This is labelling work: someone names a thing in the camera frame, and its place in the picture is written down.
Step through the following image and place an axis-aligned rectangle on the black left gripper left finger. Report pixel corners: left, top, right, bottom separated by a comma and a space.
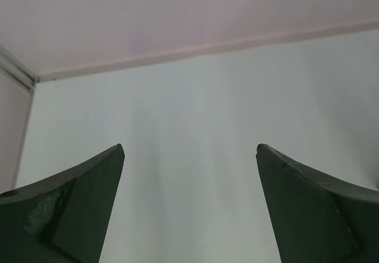
1, 144, 124, 262

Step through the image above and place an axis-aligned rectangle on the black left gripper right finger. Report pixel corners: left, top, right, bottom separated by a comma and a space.
256, 144, 378, 262

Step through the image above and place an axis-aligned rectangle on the aluminium frame post left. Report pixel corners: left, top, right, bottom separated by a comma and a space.
1, 44, 40, 95

